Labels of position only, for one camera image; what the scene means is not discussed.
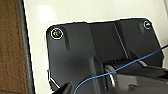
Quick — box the blue cable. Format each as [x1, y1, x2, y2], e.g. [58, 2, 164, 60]
[73, 43, 168, 94]

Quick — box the dark grey robot base plate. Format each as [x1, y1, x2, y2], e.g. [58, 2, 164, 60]
[44, 17, 165, 94]

